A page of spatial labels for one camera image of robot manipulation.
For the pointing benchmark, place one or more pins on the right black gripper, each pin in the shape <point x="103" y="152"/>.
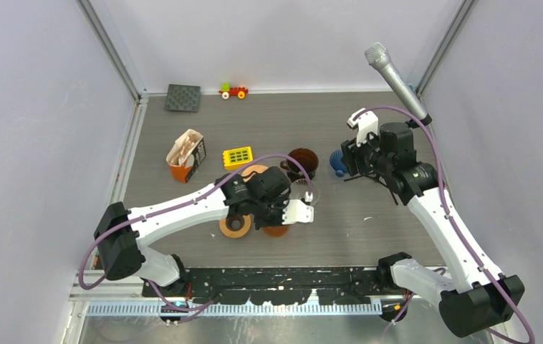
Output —
<point x="352" y="152"/>

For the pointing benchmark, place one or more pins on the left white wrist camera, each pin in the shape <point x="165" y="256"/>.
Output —
<point x="297" y="211"/>

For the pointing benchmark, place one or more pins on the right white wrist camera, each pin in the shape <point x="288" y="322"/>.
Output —
<point x="365" y="122"/>

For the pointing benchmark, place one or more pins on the blue dripper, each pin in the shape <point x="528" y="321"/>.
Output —
<point x="335" y="161"/>

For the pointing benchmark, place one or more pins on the brown glass dripper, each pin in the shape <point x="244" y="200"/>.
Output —
<point x="306" y="158"/>

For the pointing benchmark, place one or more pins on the dark grey baseplate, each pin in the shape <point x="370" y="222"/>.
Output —
<point x="182" y="98"/>

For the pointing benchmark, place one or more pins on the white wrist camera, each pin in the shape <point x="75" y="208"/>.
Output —
<point x="365" y="122"/>
<point x="297" y="211"/>

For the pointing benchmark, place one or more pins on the coffee filter box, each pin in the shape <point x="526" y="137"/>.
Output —
<point x="186" y="155"/>

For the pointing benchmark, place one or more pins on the wooden ring holder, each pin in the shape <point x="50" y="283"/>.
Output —
<point x="235" y="227"/>

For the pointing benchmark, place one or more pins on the small toy train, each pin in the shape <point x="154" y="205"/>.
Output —
<point x="226" y="91"/>

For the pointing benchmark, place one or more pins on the silver microphone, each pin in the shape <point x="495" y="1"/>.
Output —
<point x="379" y="59"/>

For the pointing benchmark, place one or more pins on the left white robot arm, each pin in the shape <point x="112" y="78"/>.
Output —
<point x="124" y="236"/>

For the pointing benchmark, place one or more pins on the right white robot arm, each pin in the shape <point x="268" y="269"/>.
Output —
<point x="477" y="295"/>

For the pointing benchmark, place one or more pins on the yellow green window block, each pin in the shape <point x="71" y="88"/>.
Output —
<point x="237" y="157"/>

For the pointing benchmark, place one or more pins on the clear glass dripper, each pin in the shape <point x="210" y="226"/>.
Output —
<point x="301" y="188"/>

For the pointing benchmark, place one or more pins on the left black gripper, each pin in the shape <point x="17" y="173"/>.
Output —
<point x="283" y="201"/>

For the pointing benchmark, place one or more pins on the amber glass carafe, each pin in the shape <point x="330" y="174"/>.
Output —
<point x="275" y="231"/>

